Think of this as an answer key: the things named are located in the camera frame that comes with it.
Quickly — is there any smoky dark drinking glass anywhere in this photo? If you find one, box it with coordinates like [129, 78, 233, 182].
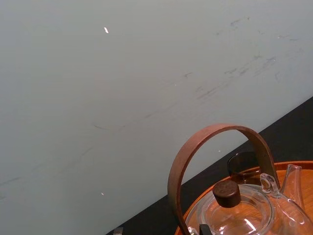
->
[226, 151, 264, 186]

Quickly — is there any round orange wooden tray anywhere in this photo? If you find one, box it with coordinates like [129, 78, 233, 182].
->
[176, 160, 313, 235]

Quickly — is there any glass lid with dark knob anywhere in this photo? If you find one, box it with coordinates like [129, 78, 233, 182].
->
[202, 180, 273, 235]

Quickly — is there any black table cloth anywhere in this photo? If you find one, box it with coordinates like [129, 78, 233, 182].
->
[104, 96, 313, 235]

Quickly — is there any glass teapot with brown handle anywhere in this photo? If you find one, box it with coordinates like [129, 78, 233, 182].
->
[167, 123, 313, 235]

